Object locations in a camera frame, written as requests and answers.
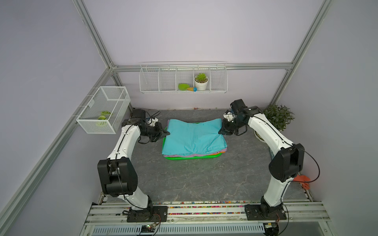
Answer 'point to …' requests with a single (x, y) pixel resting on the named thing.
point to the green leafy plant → (280, 117)
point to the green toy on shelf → (183, 87)
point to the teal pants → (184, 137)
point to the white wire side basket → (114, 99)
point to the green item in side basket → (104, 113)
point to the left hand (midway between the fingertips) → (169, 133)
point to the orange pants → (216, 154)
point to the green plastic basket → (183, 158)
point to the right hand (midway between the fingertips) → (219, 131)
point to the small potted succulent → (201, 81)
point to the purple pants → (193, 155)
